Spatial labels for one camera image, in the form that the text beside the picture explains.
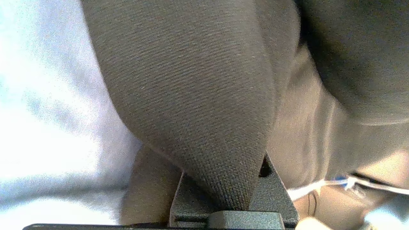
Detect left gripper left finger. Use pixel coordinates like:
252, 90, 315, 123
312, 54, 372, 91
169, 171, 224, 228

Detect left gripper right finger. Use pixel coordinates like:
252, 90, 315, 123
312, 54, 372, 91
249, 154, 299, 226

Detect black hoodie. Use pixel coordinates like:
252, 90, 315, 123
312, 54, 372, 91
80, 0, 409, 230

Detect blue-sheeted bed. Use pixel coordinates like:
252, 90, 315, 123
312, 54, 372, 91
0, 0, 409, 230

